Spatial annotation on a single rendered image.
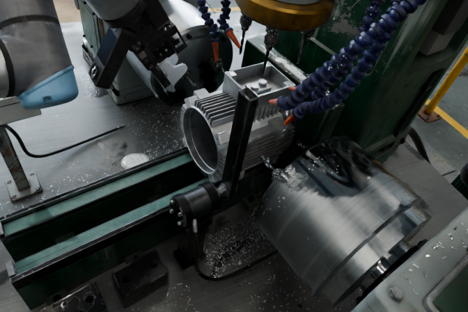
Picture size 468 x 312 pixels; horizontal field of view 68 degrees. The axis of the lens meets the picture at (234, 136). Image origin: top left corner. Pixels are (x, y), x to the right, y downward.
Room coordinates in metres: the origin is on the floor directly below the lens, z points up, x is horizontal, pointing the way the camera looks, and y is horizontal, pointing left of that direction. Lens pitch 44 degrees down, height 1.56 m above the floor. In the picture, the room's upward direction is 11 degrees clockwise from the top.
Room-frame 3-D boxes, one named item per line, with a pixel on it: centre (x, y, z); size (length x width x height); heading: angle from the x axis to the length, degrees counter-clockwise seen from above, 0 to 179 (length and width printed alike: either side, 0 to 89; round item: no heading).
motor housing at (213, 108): (0.60, 0.00, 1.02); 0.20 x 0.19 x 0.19; 132
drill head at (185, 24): (0.87, 0.23, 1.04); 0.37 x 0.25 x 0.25; 43
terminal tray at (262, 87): (0.63, -0.03, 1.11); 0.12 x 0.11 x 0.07; 132
